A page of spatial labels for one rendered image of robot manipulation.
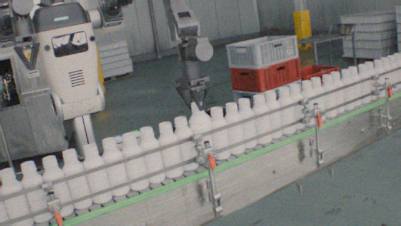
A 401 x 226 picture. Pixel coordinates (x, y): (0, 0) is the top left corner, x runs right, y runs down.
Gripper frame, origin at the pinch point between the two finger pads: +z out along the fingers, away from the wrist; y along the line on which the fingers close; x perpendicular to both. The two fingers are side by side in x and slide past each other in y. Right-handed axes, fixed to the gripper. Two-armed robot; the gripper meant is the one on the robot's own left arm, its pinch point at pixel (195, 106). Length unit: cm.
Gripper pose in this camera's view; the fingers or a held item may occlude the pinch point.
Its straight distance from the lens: 121.8
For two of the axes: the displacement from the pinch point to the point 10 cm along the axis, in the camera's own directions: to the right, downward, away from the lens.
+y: -5.0, -1.3, 8.6
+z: 1.5, 9.6, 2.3
